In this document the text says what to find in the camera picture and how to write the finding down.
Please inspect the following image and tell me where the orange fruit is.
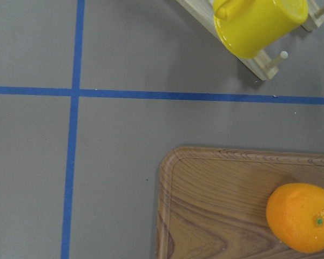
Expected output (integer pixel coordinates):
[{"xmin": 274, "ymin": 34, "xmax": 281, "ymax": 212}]
[{"xmin": 266, "ymin": 183, "xmax": 324, "ymax": 254}]

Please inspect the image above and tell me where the wooden cutting board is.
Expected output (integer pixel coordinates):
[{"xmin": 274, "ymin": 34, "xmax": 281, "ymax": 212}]
[{"xmin": 154, "ymin": 147, "xmax": 324, "ymax": 258}]

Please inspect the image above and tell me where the wooden drying rack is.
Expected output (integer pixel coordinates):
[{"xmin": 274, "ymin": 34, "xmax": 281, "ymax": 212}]
[{"xmin": 178, "ymin": 1, "xmax": 324, "ymax": 81}]

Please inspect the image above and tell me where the yellow mug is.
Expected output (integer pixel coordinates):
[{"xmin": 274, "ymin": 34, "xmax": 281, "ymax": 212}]
[{"xmin": 213, "ymin": 0, "xmax": 308, "ymax": 59}]

